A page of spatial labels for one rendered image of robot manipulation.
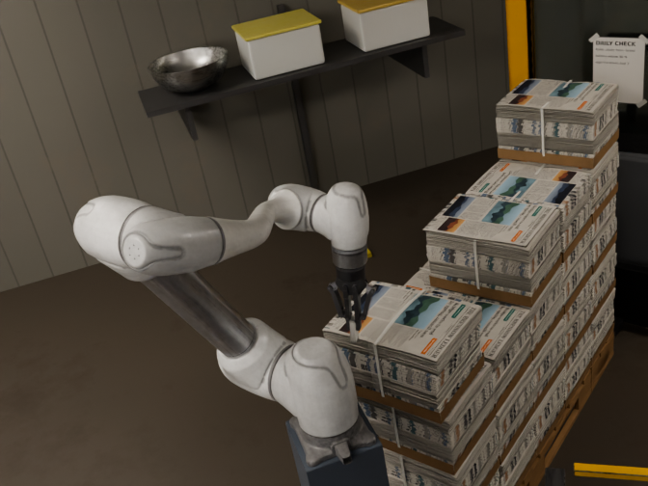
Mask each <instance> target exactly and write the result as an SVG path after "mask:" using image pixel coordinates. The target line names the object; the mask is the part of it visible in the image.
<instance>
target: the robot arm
mask: <svg viewBox="0 0 648 486"><path fill-rule="evenodd" d="M274 223H275V224H276V225H277V226H278V227H279V228H281V229H283V230H298V231H314V232H318V233H320V234H322V235H323V236H325V237H326V238H327V239H329V240H331V243H332V245H331V247H332V255H333V263H334V265H335V266H336V271H337V278H336V280H335V281H334V282H330V283H329V285H328V287H327V289H328V290H329V292H330V293H331V294H332V297H333V300H334V303H335V306H336V309H337V314H338V317H340V318H342V317H343V318H345V320H346V329H347V330H350V339H351V342H352V343H353V342H354V343H356V342H357V340H358V337H359V331H360V330H361V328H362V320H366V317H367V315H368V311H369V307H370V302H371V298H372V295H373V294H374V292H375V290H376V288H377V287H376V286H375V285H370V284H368V281H367V279H366V277H365V264H366V262H367V236H368V232H369V216H368V207H367V202H366V198H365V193H364V191H363V189H362V187H360V186H359V185H358V184H356V183H353V182H339V183H336V184H335V185H333V186H332V188H331V189H330V191H329V192H328V194H326V193H324V192H322V191H320V190H317V189H314V188H311V187H308V186H304V185H299V184H292V183H290V184H283V185H280V186H278V187H276V188H275V189H273V190H272V192H271V193H270V195H269V197H268V201H267V202H263V203H261V204H260V205H259V206H257V207H256V209H255V210H254V211H253V213H252V214H251V216H250V217H249V218H248V220H228V219H220V218H214V217H196V216H185V215H183V214H181V213H176V212H172V211H170V210H166V209H163V208H160V207H156V206H153V205H151V204H149V203H147V202H143V201H140V200H136V199H132V198H128V197H123V196H115V195H111V196H102V197H98V198H95V199H93V200H90V201H88V203H87V204H85V205H84V206H83V207H82V208H81V209H80V210H79V211H78V213H77V215H76V217H75V221H74V225H73V230H74V235H75V237H76V239H77V241H78V243H79V244H80V246H81V247H82V248H83V250H84V251H85V252H86V253H87V254H89V255H90V256H92V257H95V258H96V259H97V260H98V261H99V262H101V263H103V264H104V265H106V266H108V267H109V268H111V269H113V270H114V271H116V272H117V273H119V274H120V275H122V276H123V277H125V278H127V279H128V280H131V281H134V282H141V283H142V284H144V285H145V286H146V287H147V288H148V289H149V290H151V291H152V292H153V293H154V294H155V295H156V296H157V297H158V298H160V299H161V300H162V301H163V302H164V303H165V304H166V305H168V306H169V307H170V308H171V309H172V310H173V311H175V312H176V313H177V314H178V315H179V316H180V317H181V318H183V319H184V320H185V321H186V322H187V323H188V324H189V325H191V326H192V327H193V328H194V329H195V330H196V331H197V332H198V333H200V334H201V335H202V336H203V337H204V338H205V339H207V340H208V341H209V342H210V343H211V344H212V345H213V346H215V347H216V348H217V359H218V364H219V367H220V368H221V370H222V372H223V373H224V375H225V376H226V377H227V378H228V379H229V380H230V381H231V382H233V384H235V385H236V386H238V387H240V388H242V389H244V390H246V391H248V392H251V393H254V394H256V395H259V396H261V397H264V398H267V399H270V400H273V401H276V402H279V403H280V404H281V405H283V406H284V407H285V408H286V409H287V410H288V411H289V412H290V413H291V414H292V415H293V416H295V417H292V418H291V419H290V421H289V423H290V426H291V427H292V428H293V429H294V430H295V432H296V434H297V436H298V438H299V440H300V443H301V445H302V447H303V450H304V451H305V453H306V462H307V465H308V466H309V467H315V466H317V465H319V464H320V463H322V462H323V461H326V460H328V459H331V458H334V457H338V459H339V460H340V461H341V462H342V464H343V465H348V464H350V463H351V462H352V457H351V454H350V451H352V450H355V449H358V448H361V447H365V446H373V445H374V444H375V443H376V438H375V435H374V434H373V433H371V432H370V431H369V430H368V428H367V426H366V424H365V422H364V420H363V418H362V417H361V415H360V413H359V410H358V398H357V392H356V386H355V382H354V377H353V374H352V370H351V367H350V364H349V363H348V360H347V359H346V357H345V355H344V353H343V352H342V351H341V349H340V348H339V347H338V346H337V345H336V344H335V343H334V342H332V341H331V340H329V339H327V338H324V337H307V338H303V339H301V340H299V341H298V342H296V343H294V342H293V341H291V340H288V339H286V338H285V337H284V336H283V335H281V334H279V333H278V332H276V331H275V330H273V329H272V328H271V327H269V326H268V325H267V324H265V323H264V322H262V321H261V320H259V319H257V318H252V317H249V318H244V317H243V316H242V315H241V314H240V313H239V312H238V311H237V310H236V309H235V308H234V307H233V306H232V305H231V304H230V303H229V302H228V301H227V300H226V299H225V298H224V297H223V296H222V295H221V294H220V293H219V292H218V291H217V290H216V289H215V288H214V287H213V286H212V285H211V284H210V283H209V282H208V281H207V280H206V279H205V278H204V277H202V276H201V275H200V274H199V273H198V272H197V271H198V270H201V269H204V268H205V267H209V266H212V265H215V264H218V263H220V262H222V261H224V260H226V259H228V258H231V257H234V256H237V255H239V254H242V253H245V252H247V251H250V250H252V249H254V248H256V247H258V246H259V245H261V244H262V243H263V242H265V241H266V239H267V238H268V237H269V235H270V233H271V230H272V228H273V224H274ZM338 288H339V289H340V290H341V291H342V293H343V299H344V306H343V304H342V301H341V298H340V295H339V292H338ZM365 288H366V293H367V296H366V298H365V303H364V310H363V313H362V309H361V293H362V292H363V290H364V289H365ZM351 295H353V300H354V312H355V315H352V313H353V312H352V307H351ZM351 315H352V316H351Z"/></svg>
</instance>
